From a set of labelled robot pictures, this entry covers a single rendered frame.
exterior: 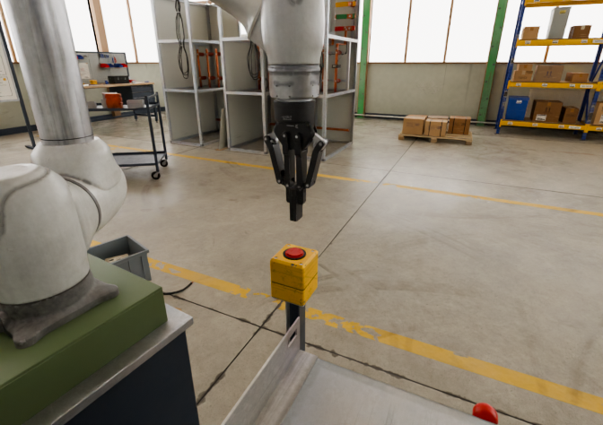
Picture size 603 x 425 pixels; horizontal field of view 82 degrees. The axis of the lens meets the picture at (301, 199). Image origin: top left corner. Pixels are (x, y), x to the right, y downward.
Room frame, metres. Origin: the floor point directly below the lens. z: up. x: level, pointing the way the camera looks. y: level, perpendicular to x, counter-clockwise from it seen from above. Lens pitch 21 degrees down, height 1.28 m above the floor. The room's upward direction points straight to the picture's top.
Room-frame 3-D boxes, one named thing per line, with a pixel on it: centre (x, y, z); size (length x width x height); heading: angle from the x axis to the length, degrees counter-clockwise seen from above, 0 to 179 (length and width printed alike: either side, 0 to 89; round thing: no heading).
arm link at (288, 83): (0.65, 0.01, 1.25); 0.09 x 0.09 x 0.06
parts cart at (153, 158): (4.08, 2.15, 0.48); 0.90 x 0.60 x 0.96; 101
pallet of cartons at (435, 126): (6.30, -2.44, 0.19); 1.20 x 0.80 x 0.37; 66
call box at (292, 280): (0.65, 0.01, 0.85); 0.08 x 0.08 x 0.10; 64
